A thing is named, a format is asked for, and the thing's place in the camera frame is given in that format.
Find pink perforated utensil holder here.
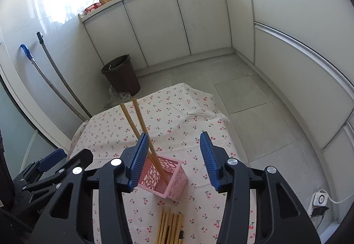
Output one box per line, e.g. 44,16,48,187
137,158,189,201

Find long wooden chopstick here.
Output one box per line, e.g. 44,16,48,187
120,102,140,141
132,98,169,184

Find red plastic basket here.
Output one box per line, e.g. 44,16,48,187
84,3,102,14

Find white power strip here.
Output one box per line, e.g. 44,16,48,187
307,189,330,218

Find brown trash bin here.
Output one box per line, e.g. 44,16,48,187
101,54,141,95

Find clear plastic bag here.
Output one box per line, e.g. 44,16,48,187
104,85,132,109

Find cherry print tablecloth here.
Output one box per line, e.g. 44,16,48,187
66,82,258,244

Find white cable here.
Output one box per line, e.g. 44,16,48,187
328,111,354,204

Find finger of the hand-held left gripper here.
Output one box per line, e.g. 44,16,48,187
36,148,68,173
12,162,42,184

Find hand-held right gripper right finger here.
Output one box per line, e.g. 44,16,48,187
200,131,321,244

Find metal pole with blue grip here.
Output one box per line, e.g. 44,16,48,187
20,44,89,122

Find bunch of wooden chopsticks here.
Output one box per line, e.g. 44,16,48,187
155,206,185,244

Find metal pole with black tip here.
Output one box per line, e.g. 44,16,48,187
36,32,92,119

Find white kitchen cabinets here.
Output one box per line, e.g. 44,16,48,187
79,0,354,231

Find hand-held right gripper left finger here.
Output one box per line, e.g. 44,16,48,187
32,133,150,244

